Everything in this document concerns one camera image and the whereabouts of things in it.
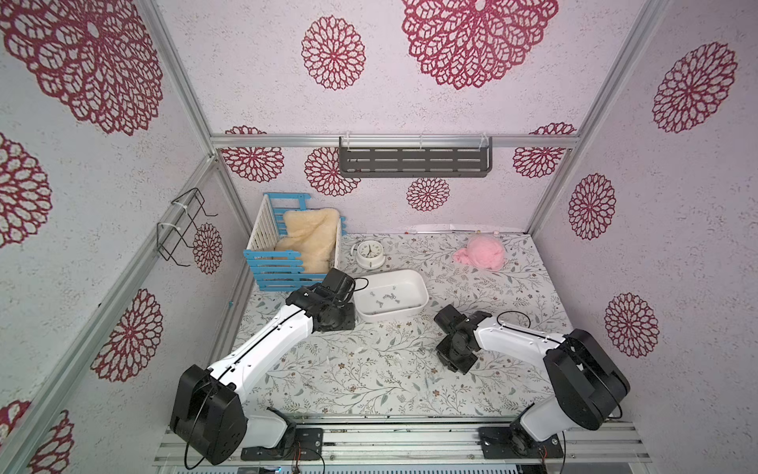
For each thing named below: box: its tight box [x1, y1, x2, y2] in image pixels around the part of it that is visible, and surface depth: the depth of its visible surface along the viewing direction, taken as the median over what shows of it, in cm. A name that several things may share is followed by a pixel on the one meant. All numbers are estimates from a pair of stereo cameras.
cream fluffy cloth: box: [274, 208, 340, 274], surface depth 112 cm
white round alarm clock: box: [351, 239, 386, 270], surface depth 112 cm
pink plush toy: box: [453, 234, 506, 273], surface depth 108 cm
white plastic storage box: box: [353, 268, 430, 322], surface depth 105 cm
